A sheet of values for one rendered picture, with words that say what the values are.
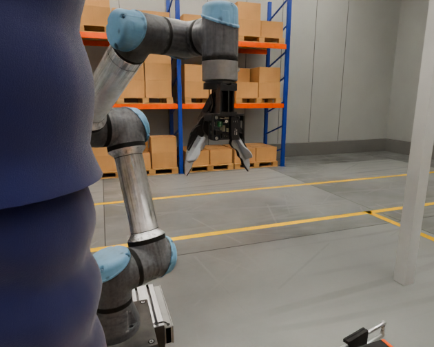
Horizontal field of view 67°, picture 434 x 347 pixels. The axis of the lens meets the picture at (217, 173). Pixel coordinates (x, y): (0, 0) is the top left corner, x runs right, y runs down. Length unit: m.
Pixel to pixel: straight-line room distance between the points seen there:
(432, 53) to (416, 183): 1.07
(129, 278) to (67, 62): 0.73
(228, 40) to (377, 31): 11.66
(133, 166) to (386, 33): 11.85
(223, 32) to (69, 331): 0.56
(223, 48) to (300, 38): 9.88
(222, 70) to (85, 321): 0.49
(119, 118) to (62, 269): 0.68
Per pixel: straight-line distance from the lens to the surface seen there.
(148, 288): 1.43
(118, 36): 0.69
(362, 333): 0.83
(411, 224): 3.43
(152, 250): 1.01
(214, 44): 0.69
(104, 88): 0.81
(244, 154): 0.75
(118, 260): 0.95
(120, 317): 1.02
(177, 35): 0.74
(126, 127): 1.01
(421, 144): 3.29
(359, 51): 11.79
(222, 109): 0.69
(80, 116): 0.35
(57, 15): 0.36
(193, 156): 0.70
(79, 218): 0.38
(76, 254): 0.39
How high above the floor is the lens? 1.68
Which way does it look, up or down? 13 degrees down
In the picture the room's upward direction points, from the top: straight up
